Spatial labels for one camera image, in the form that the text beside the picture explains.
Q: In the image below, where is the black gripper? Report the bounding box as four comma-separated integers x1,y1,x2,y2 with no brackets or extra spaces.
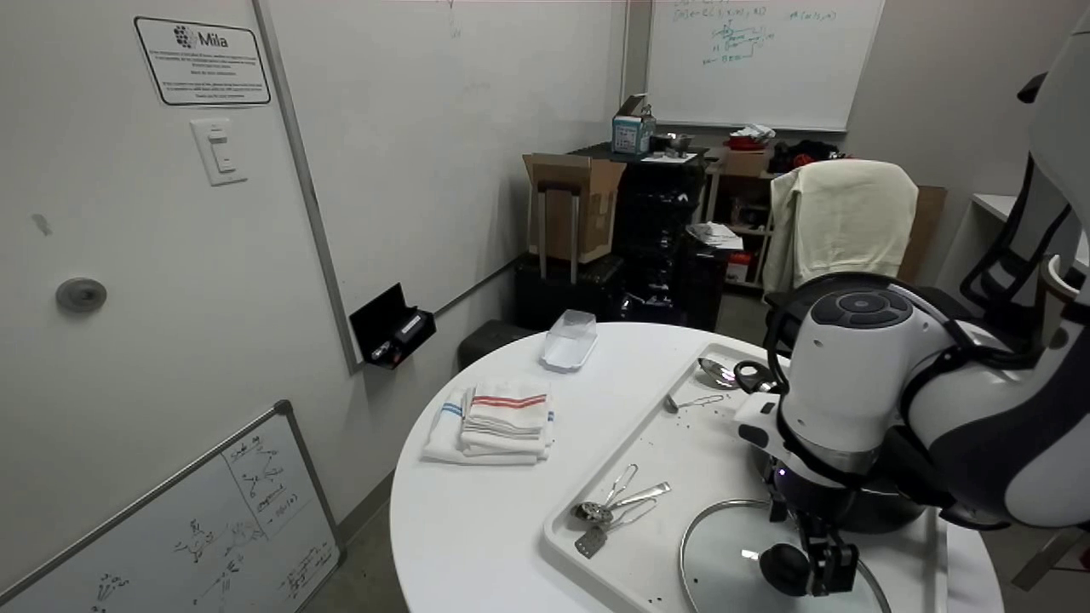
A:
767,455,860,598

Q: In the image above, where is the white plastic tray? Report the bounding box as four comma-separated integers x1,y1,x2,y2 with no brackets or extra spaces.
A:
537,338,950,613

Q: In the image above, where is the small steel spoon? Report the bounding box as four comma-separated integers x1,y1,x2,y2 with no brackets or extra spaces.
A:
660,387,729,416

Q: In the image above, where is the large steel serving spoon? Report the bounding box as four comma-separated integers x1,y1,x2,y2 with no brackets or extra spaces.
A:
696,351,745,392

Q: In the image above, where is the cream cloth on chair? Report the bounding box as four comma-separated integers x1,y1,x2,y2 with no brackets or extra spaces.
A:
759,158,919,301

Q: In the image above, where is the clear plastic container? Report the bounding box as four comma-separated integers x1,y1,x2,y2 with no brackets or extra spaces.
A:
537,308,598,375

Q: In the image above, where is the white paper stack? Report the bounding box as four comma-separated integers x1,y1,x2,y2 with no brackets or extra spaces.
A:
685,217,745,255

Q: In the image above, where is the black mesh office chair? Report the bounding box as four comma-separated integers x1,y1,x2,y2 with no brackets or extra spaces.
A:
957,150,1083,343

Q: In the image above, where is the brown board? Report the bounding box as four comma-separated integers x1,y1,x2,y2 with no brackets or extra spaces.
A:
906,183,950,287

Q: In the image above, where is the folded white striped towel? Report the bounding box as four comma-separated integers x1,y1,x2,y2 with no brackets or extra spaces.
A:
420,387,559,471

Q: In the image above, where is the black drawer cabinet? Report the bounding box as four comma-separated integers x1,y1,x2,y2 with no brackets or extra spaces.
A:
608,147,729,334

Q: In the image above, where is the large black case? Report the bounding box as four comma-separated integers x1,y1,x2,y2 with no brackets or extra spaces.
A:
511,249,628,334

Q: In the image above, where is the white desk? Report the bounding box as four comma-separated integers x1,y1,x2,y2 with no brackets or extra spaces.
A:
966,187,1024,232

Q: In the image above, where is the small black bin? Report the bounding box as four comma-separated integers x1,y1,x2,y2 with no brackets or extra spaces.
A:
452,318,534,371

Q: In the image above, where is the brown wooden shelf unit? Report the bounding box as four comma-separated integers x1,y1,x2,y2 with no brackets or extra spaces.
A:
703,141,785,293

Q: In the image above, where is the black bag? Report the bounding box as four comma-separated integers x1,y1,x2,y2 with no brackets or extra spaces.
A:
771,133,849,178

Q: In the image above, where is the red item on shelf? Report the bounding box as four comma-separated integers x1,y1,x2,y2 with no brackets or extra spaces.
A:
723,120,780,153

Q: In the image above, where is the brown cardboard box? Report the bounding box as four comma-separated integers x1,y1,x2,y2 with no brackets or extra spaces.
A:
520,150,628,266

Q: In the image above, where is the blue tissue box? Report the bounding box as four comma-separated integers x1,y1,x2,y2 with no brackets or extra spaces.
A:
608,91,658,161

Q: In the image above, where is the whiteboard with green writing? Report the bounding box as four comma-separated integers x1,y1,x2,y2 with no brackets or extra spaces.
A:
643,0,888,138

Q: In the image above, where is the small leaning whiteboard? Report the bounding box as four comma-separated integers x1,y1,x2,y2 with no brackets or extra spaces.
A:
0,398,343,613

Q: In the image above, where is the round grey door stopper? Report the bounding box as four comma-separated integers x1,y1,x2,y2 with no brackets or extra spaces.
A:
51,274,112,318

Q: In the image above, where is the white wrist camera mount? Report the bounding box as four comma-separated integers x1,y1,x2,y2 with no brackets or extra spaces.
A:
732,388,798,456

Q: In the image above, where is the black wall marker holder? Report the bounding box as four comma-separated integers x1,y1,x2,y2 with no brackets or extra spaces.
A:
346,283,440,371

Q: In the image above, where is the large wall whiteboard panel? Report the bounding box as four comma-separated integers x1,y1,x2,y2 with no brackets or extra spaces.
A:
249,0,633,371

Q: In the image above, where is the white light switch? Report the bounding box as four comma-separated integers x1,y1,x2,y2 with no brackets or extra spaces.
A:
188,116,249,190

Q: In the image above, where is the white wall sign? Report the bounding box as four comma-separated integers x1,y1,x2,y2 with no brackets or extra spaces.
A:
133,15,277,111

